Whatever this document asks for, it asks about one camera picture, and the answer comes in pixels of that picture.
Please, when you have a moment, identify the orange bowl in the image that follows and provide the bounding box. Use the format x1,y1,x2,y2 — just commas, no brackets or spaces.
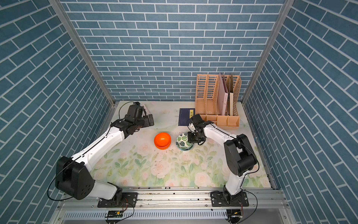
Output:
154,133,172,150

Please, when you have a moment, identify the beige file organizer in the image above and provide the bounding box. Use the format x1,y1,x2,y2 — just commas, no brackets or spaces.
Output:
195,74,241,127

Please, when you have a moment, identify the green leaf bowl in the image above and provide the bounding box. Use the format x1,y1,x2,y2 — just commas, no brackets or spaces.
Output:
175,133,194,151

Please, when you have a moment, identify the floral table mat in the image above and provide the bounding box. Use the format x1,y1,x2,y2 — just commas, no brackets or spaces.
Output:
92,100,272,188

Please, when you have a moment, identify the tan folder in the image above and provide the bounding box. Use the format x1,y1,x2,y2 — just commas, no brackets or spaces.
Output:
228,74,234,116

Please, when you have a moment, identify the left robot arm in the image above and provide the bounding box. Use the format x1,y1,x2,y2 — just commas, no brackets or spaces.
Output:
54,114,154,202

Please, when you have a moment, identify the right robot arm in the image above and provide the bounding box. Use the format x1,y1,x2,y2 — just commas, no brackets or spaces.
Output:
187,114,259,203

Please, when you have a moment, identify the pink folder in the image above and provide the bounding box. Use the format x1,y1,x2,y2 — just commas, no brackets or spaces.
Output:
217,74,228,115

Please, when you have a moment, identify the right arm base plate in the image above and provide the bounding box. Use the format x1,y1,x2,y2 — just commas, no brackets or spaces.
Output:
210,191,249,207

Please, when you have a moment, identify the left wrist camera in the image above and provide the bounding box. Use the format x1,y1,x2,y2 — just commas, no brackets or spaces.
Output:
127,102,146,119

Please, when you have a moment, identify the pink calculator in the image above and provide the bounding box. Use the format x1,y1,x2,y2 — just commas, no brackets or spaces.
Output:
141,105,152,116

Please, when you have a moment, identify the aluminium rail frame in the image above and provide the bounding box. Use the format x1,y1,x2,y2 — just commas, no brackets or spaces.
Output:
50,188,295,224

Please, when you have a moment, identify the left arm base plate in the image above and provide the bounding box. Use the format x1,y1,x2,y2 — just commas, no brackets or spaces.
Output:
97,192,139,208

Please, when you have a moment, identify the dark blue book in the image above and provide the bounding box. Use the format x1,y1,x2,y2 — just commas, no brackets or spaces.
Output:
178,108,195,126

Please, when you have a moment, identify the left circuit board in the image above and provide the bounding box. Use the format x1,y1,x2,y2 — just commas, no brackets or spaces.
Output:
105,211,124,219

